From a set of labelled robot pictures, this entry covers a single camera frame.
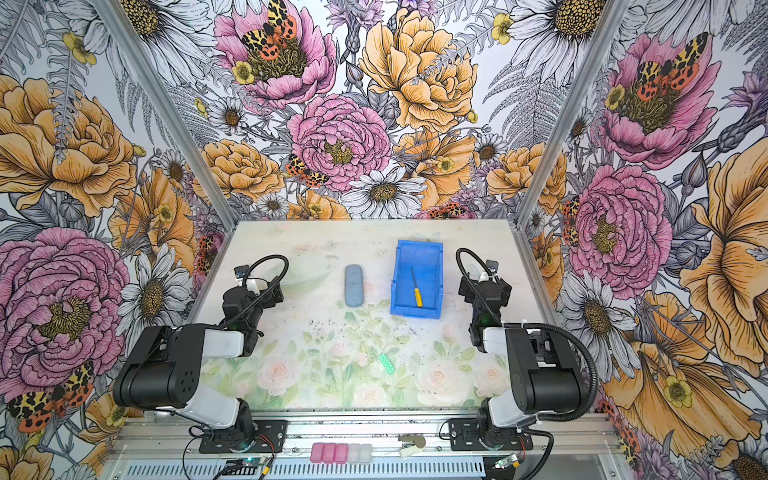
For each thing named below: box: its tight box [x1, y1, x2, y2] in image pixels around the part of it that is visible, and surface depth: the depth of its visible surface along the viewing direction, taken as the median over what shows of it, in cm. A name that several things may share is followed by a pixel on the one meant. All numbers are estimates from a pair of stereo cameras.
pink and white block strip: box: [310, 442, 372, 464], surface depth 73 cm
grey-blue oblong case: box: [344, 264, 364, 307], surface depth 101 cm
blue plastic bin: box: [390, 239, 444, 319], surface depth 102 cm
